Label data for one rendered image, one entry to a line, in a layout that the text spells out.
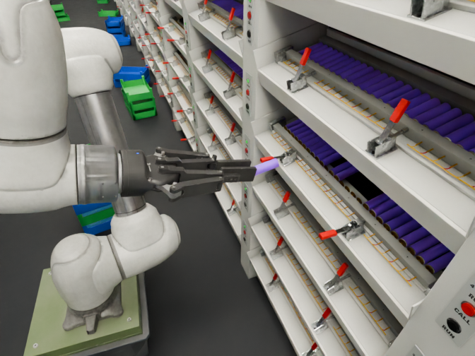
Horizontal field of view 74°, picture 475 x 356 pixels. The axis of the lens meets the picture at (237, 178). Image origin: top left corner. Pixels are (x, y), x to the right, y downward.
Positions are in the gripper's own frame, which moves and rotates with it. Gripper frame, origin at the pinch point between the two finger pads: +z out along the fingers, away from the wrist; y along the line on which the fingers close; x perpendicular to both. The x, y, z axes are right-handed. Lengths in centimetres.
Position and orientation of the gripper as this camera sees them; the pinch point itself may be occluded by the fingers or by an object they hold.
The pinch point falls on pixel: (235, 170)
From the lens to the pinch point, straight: 58.1
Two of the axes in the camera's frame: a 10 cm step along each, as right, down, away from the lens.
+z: 9.0, -0.3, 4.4
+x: 2.3, -8.1, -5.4
